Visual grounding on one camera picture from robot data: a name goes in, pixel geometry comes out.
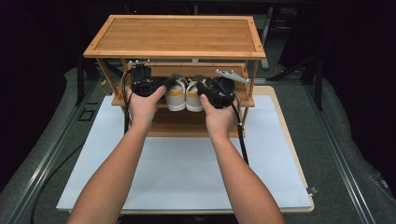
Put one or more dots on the metal floor rail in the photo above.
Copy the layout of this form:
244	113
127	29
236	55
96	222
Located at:
46	155
339	149

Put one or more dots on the grey metal stand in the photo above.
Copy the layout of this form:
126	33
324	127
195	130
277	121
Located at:
266	37

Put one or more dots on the wooden shoe rack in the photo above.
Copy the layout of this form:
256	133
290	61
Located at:
177	35

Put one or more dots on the white shoe with orange stripe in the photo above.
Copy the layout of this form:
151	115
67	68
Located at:
176	98
193	99

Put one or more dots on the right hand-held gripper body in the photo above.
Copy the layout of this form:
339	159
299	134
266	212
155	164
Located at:
221	93

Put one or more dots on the black stand leg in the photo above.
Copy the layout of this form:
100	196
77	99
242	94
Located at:
318	84
80	81

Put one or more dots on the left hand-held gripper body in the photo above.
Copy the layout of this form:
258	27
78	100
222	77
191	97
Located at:
144	84

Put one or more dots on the person's right hand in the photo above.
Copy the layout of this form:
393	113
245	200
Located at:
219	119

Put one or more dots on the person's left hand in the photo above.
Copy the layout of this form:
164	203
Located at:
143	109

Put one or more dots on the white table sheet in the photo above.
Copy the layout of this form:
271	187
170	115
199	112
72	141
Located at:
180	174

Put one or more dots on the metal clip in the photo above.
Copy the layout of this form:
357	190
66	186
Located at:
312	190

